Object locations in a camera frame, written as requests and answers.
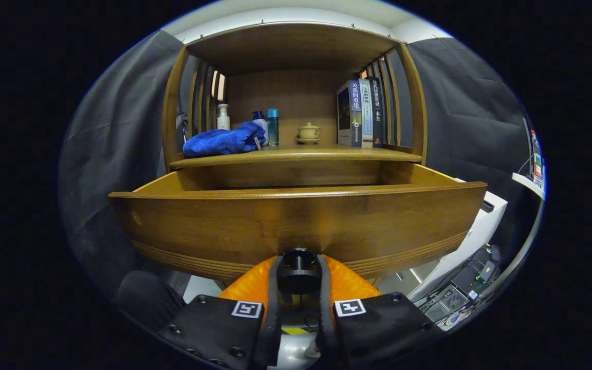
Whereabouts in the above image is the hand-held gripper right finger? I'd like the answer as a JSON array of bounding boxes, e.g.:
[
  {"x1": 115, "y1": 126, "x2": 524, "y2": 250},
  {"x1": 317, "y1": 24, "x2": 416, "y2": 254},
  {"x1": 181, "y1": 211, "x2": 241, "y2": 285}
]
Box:
[{"x1": 317, "y1": 254, "x2": 446, "y2": 368}]

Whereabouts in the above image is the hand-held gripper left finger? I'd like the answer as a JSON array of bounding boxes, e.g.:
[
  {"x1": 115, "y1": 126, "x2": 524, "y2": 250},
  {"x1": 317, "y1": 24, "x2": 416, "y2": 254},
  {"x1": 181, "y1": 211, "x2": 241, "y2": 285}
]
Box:
[{"x1": 160, "y1": 254, "x2": 282, "y2": 369}]

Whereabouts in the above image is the wooden drawer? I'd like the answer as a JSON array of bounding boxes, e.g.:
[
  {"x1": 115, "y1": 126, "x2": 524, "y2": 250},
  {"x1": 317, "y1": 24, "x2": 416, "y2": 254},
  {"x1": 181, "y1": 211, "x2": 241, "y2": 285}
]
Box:
[{"x1": 108, "y1": 162, "x2": 488, "y2": 296}]

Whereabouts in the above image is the wooden countertop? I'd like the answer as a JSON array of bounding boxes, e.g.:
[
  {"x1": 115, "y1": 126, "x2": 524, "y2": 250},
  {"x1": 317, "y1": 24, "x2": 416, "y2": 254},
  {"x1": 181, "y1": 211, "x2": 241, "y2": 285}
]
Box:
[{"x1": 169, "y1": 145, "x2": 423, "y2": 170}]

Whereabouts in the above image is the black computer equipment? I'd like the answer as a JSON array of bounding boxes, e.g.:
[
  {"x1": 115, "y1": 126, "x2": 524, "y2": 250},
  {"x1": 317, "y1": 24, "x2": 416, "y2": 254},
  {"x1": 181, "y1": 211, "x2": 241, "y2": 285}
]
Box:
[{"x1": 419, "y1": 244, "x2": 502, "y2": 329}]

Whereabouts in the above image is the person's dark trouser leg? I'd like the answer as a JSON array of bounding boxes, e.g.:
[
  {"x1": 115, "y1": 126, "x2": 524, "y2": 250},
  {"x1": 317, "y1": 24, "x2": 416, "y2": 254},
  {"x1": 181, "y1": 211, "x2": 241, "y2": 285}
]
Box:
[{"x1": 116, "y1": 271, "x2": 186, "y2": 332}]

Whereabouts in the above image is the white box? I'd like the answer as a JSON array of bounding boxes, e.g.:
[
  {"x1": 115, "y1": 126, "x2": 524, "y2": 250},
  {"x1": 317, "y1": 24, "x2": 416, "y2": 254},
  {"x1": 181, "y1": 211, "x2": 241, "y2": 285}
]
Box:
[{"x1": 378, "y1": 178, "x2": 508, "y2": 304}]

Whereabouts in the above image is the blue towel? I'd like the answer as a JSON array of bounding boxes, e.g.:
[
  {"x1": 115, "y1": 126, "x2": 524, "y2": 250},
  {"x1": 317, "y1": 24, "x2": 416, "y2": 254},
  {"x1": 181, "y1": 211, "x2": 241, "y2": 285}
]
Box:
[{"x1": 183, "y1": 121, "x2": 266, "y2": 158}]

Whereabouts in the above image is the beige lidded teacup with saucer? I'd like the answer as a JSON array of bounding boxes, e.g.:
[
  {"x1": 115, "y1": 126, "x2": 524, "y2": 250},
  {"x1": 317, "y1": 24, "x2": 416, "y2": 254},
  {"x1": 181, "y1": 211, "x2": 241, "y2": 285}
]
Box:
[{"x1": 296, "y1": 121, "x2": 322, "y2": 145}]

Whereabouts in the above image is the teal bottle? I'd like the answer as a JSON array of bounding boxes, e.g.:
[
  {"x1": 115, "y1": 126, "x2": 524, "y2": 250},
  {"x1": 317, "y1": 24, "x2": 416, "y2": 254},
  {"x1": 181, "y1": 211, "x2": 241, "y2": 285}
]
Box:
[{"x1": 267, "y1": 108, "x2": 280, "y2": 146}]

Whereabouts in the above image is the white bottle blue cap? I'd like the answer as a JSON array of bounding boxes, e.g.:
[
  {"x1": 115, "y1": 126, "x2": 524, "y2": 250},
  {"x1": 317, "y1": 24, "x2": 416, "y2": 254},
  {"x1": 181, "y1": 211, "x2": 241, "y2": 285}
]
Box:
[{"x1": 252, "y1": 111, "x2": 269, "y2": 147}]

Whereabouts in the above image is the blue spine book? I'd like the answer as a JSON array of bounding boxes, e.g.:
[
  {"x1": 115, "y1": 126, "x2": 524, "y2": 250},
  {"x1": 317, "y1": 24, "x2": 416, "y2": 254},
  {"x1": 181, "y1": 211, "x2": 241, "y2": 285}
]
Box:
[{"x1": 337, "y1": 80, "x2": 363, "y2": 148}]

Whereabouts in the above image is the light grey spine book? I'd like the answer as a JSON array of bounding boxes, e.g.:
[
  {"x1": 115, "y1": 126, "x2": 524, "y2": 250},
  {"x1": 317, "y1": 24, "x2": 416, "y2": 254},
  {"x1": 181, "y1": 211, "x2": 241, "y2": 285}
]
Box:
[{"x1": 359, "y1": 78, "x2": 374, "y2": 149}]

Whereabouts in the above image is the black spine book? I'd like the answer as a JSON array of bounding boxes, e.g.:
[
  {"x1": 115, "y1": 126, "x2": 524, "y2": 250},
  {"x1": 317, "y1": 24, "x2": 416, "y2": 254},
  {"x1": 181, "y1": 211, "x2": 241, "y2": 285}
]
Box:
[{"x1": 368, "y1": 76, "x2": 385, "y2": 149}]

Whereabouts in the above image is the white desk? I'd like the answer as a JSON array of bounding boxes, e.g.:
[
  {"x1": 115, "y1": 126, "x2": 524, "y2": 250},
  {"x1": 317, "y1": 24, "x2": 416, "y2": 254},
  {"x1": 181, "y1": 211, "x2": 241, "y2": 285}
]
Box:
[{"x1": 481, "y1": 172, "x2": 546, "y2": 309}]

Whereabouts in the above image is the black backdrop cloth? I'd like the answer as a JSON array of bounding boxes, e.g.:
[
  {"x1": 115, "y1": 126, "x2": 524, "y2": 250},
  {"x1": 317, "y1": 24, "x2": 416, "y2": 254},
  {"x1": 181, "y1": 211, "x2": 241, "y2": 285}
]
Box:
[{"x1": 60, "y1": 28, "x2": 541, "y2": 309}]

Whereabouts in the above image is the red label water bottle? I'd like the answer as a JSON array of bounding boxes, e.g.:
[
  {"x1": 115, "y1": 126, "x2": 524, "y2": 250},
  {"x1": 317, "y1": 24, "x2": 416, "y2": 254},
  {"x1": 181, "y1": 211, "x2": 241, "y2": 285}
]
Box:
[{"x1": 531, "y1": 130, "x2": 542, "y2": 180}]

